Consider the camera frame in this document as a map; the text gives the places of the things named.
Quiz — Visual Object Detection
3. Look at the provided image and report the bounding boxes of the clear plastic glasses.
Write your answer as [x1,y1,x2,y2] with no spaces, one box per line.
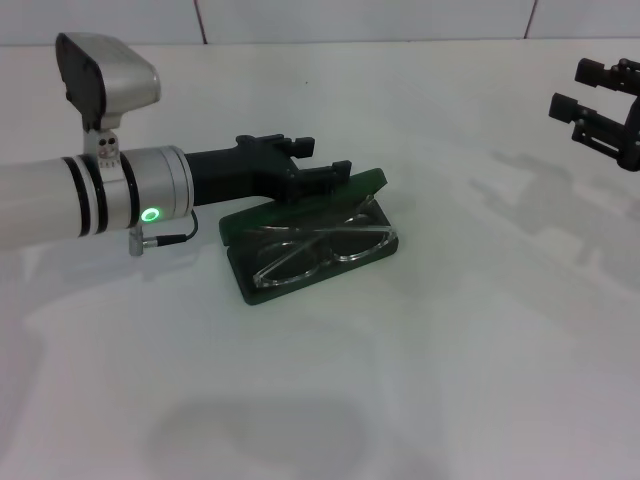
[243,194,397,291]

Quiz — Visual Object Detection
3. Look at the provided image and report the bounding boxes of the dark green glasses case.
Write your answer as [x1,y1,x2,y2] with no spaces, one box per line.
[218,167,402,308]

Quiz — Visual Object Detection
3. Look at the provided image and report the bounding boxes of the black cable with silver connector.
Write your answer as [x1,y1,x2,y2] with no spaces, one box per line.
[128,209,199,258]

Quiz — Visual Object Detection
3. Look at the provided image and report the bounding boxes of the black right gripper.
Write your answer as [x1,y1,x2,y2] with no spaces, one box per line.
[548,57,640,174]

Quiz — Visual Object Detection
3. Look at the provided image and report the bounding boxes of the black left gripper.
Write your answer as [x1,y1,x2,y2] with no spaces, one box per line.
[184,133,353,208]

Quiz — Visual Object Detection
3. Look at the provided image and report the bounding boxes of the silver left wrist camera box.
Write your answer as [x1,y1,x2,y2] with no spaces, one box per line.
[54,32,163,167]

